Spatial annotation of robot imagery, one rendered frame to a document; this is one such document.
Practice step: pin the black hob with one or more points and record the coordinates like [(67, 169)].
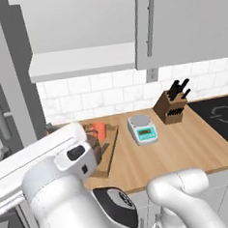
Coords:
[(221, 120)]

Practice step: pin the white kitchen scale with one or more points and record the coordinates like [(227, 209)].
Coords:
[(141, 130)]

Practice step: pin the grey wall cabinet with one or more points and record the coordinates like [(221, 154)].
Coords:
[(82, 61)]

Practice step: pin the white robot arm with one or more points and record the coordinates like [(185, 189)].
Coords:
[(71, 206)]

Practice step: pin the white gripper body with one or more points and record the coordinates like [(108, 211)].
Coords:
[(32, 158)]

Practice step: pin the grey wall socket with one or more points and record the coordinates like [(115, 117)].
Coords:
[(152, 75)]

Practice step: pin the open grey cabinet door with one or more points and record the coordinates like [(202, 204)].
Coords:
[(22, 78)]

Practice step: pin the orange mug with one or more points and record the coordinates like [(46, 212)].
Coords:
[(101, 130)]

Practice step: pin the dark brown kettle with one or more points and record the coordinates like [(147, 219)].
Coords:
[(96, 148)]

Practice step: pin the wooden tray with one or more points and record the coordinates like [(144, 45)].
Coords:
[(111, 145)]

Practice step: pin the wooden knife block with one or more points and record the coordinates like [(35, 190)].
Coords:
[(169, 108)]

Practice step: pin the white base cupboard door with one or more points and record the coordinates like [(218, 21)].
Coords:
[(144, 204)]

